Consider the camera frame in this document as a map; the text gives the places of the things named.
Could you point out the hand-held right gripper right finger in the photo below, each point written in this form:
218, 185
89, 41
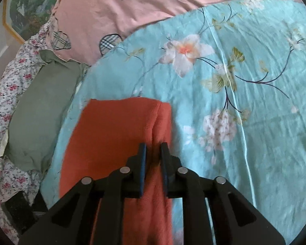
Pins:
164, 168

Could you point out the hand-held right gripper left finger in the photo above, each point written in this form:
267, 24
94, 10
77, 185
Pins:
142, 168

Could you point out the orange knit sweater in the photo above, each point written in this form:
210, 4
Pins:
104, 132

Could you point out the light blue floral bedsheet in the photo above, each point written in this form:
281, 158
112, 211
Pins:
244, 132

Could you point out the green pillow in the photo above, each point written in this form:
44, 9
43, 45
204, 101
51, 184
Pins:
40, 107

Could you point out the dark object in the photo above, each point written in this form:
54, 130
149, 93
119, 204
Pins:
17, 209

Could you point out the white pink floral quilt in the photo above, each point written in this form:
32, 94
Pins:
5, 91

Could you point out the pink heart-print quilt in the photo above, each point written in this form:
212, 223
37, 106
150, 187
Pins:
117, 12

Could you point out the framed landscape wall picture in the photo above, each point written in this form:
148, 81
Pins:
30, 10

